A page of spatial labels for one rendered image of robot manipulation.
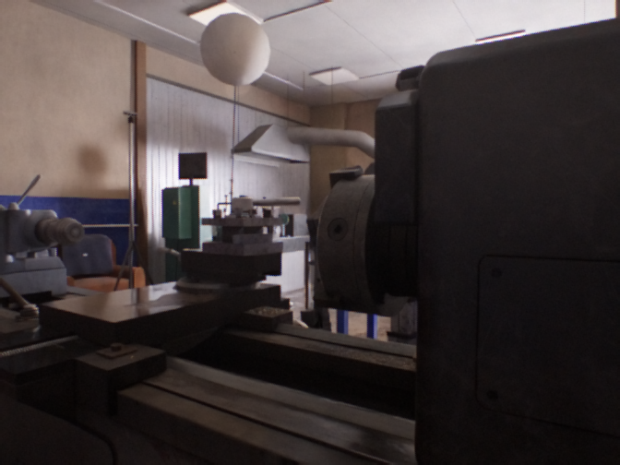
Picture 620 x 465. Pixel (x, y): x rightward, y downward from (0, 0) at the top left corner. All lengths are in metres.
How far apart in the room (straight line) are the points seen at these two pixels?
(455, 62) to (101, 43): 5.75
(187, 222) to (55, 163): 1.57
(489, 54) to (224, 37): 4.41
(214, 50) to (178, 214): 1.91
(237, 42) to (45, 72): 2.15
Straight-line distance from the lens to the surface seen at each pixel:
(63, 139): 5.59
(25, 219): 1.70
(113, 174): 5.86
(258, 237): 1.19
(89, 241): 5.12
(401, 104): 0.53
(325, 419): 0.70
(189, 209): 5.46
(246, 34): 4.84
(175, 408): 0.78
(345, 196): 0.70
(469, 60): 0.51
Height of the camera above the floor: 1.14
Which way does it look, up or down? 2 degrees down
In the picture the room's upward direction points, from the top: straight up
